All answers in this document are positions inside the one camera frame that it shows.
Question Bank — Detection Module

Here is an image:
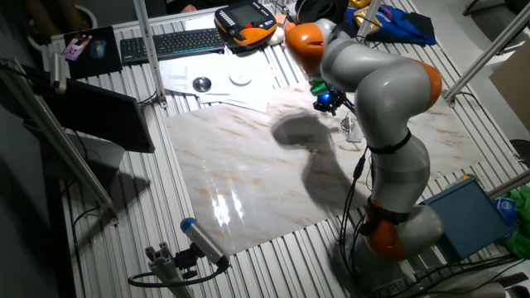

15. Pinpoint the pink smartphone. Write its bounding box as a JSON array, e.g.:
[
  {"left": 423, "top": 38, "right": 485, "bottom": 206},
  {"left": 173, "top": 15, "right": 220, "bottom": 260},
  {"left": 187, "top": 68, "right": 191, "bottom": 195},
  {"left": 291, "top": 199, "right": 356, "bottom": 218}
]
[{"left": 61, "top": 33, "right": 94, "bottom": 62}]

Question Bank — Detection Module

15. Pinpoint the blue white packet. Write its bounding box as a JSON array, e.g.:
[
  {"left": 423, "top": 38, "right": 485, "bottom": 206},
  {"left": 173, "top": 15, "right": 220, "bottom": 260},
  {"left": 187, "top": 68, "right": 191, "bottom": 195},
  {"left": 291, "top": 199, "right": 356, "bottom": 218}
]
[{"left": 492, "top": 196, "right": 519, "bottom": 229}]

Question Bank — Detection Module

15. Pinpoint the clear plastic rack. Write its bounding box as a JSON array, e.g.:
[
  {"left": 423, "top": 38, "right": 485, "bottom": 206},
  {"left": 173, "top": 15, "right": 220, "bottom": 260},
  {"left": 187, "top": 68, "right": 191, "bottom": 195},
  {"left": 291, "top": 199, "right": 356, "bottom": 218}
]
[{"left": 344, "top": 110, "right": 364, "bottom": 144}]

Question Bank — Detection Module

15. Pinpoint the black camera cable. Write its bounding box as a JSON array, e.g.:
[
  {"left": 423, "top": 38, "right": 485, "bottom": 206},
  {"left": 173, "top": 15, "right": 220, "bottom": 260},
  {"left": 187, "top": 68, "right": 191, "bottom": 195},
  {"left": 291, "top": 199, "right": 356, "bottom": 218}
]
[{"left": 127, "top": 264, "right": 229, "bottom": 289}]

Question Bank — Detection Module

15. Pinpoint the round metal bowl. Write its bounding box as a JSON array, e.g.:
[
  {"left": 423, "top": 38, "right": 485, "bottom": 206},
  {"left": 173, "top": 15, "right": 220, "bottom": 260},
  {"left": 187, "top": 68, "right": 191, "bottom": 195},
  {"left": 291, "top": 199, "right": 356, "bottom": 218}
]
[{"left": 192, "top": 76, "right": 213, "bottom": 94}]

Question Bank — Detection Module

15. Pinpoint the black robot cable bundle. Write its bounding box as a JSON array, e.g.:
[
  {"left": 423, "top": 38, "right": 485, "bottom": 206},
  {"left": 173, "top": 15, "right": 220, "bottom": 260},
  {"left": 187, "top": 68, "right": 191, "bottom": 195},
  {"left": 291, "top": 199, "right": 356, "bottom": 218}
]
[{"left": 337, "top": 144, "right": 373, "bottom": 291}]

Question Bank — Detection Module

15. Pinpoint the black filament spool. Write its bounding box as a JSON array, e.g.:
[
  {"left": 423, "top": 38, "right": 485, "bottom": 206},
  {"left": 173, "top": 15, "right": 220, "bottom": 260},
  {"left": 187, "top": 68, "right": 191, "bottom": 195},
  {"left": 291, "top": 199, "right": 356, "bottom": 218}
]
[{"left": 295, "top": 0, "right": 351, "bottom": 25}]

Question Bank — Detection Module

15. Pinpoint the aluminium post with foot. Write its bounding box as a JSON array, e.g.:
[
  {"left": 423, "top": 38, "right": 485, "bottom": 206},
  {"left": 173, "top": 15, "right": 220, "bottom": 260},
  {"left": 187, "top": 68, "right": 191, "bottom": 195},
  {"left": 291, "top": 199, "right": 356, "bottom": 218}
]
[{"left": 132, "top": 0, "right": 169, "bottom": 110}]

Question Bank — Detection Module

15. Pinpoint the marble pattern board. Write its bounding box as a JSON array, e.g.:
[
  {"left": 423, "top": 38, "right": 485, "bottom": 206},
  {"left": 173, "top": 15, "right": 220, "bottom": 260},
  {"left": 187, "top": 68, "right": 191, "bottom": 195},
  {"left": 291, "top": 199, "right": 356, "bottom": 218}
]
[{"left": 164, "top": 78, "right": 485, "bottom": 256}]

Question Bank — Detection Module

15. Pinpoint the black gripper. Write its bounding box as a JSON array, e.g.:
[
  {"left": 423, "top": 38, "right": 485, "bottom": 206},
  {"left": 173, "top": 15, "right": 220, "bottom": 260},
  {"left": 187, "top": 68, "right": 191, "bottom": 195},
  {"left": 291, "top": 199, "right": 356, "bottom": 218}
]
[{"left": 312, "top": 90, "right": 348, "bottom": 118}]

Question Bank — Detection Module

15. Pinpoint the black monitor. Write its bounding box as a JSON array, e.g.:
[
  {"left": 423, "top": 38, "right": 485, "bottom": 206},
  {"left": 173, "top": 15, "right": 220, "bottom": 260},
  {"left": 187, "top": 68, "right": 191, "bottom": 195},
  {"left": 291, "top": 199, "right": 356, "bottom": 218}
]
[{"left": 41, "top": 78, "right": 157, "bottom": 155}]

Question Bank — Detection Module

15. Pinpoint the grey computer mouse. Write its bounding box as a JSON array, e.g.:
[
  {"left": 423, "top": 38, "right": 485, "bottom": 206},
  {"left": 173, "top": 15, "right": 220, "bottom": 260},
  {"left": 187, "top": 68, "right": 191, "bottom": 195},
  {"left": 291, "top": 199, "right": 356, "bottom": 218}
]
[{"left": 89, "top": 39, "right": 108, "bottom": 60}]

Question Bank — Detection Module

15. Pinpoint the white egg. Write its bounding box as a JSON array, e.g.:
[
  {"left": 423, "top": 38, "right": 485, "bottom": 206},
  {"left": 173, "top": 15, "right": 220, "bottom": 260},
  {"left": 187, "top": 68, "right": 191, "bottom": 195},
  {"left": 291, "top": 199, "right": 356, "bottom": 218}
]
[{"left": 267, "top": 26, "right": 287, "bottom": 47}]

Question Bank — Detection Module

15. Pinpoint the small white plate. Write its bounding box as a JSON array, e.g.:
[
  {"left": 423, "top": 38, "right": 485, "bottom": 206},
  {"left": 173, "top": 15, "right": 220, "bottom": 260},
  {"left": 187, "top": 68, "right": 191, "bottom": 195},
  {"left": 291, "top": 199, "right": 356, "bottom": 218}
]
[{"left": 229, "top": 70, "right": 254, "bottom": 88}]

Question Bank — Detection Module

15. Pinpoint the black mouse pad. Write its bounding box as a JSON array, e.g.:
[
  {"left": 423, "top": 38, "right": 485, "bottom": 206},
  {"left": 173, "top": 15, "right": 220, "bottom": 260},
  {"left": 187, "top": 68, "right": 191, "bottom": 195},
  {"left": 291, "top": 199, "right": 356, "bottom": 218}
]
[{"left": 63, "top": 25, "right": 124, "bottom": 81}]

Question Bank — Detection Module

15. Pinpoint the green cloth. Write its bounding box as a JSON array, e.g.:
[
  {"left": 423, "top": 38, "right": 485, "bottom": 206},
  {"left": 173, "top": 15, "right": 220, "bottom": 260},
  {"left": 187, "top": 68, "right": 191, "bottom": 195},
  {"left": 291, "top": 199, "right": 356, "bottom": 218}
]
[{"left": 503, "top": 185, "right": 530, "bottom": 260}]

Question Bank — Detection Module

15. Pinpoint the silver cylinder camera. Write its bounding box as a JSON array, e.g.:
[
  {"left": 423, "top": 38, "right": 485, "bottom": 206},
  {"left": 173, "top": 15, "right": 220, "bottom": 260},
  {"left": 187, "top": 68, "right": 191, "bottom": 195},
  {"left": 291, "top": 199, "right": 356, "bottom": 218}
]
[{"left": 49, "top": 51, "right": 68, "bottom": 94}]

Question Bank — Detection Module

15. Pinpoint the blue box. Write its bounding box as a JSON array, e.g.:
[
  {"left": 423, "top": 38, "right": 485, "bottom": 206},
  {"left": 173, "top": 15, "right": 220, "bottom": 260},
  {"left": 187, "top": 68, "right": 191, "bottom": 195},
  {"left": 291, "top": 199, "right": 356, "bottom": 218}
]
[{"left": 420, "top": 177, "right": 515, "bottom": 262}]

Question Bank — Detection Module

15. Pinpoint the stack of printed papers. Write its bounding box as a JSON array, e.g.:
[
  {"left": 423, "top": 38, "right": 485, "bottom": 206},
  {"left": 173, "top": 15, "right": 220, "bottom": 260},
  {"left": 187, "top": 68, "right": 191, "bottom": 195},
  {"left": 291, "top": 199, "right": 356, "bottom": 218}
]
[{"left": 159, "top": 53, "right": 277, "bottom": 114}]

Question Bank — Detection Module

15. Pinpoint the short aluminium camera mount profile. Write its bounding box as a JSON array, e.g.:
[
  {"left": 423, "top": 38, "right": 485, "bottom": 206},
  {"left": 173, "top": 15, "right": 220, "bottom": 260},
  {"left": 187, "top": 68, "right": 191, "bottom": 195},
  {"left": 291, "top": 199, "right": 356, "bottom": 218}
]
[{"left": 144, "top": 242, "right": 195, "bottom": 298}]

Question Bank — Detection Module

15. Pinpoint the blue cloth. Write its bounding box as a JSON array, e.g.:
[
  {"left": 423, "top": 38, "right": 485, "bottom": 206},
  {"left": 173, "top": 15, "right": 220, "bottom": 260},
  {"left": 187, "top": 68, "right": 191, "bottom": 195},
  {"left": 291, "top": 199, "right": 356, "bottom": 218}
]
[{"left": 343, "top": 3, "right": 438, "bottom": 48}]

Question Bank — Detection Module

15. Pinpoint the black keyboard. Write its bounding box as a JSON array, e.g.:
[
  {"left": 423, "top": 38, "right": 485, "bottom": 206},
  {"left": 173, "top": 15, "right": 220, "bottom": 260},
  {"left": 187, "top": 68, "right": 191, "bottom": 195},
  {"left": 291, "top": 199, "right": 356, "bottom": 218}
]
[{"left": 119, "top": 27, "right": 227, "bottom": 67}]

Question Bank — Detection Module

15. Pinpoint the grey camera with blue cap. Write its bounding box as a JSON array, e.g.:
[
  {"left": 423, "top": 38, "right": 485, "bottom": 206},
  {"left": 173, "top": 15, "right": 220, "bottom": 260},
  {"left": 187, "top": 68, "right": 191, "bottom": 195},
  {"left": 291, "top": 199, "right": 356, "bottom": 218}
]
[{"left": 180, "top": 217, "right": 231, "bottom": 268}]

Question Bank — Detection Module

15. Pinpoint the aluminium frame profile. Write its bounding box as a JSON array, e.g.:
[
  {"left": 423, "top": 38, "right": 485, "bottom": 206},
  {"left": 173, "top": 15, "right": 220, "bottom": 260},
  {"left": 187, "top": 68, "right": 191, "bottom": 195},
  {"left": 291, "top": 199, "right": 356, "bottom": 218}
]
[{"left": 442, "top": 2, "right": 530, "bottom": 109}]

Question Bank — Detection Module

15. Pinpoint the long slanted aluminium profile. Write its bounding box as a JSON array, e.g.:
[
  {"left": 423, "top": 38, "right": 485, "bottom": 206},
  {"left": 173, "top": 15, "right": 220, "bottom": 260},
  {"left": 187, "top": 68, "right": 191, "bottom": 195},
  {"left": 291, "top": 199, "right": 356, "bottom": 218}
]
[{"left": 0, "top": 57, "right": 120, "bottom": 227}]

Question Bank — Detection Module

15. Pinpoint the orange black teach pendant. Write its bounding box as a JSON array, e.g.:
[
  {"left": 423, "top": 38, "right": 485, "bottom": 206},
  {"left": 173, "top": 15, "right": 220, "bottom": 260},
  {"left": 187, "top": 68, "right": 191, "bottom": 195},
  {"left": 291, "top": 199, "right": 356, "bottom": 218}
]
[{"left": 214, "top": 1, "right": 278, "bottom": 48}]

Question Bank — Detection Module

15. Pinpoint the gold wrapped box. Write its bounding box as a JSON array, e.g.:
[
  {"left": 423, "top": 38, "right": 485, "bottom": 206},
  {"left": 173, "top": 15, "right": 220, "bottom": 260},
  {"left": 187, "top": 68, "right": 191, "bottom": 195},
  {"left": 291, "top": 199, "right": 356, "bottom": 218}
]
[{"left": 352, "top": 6, "right": 383, "bottom": 36}]

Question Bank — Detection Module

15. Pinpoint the brown cardboard sheet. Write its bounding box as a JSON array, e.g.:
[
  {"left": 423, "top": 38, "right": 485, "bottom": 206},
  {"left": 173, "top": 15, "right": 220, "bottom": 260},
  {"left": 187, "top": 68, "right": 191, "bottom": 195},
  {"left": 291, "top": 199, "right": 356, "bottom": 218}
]
[{"left": 489, "top": 41, "right": 530, "bottom": 134}]

